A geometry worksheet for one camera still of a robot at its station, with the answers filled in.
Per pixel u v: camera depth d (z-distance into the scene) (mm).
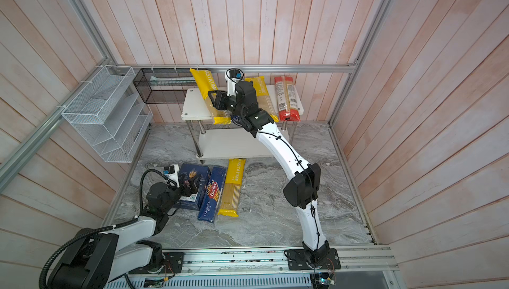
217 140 1055
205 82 766
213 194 879
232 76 665
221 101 660
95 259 419
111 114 735
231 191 903
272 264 736
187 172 908
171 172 745
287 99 783
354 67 928
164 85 1032
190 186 778
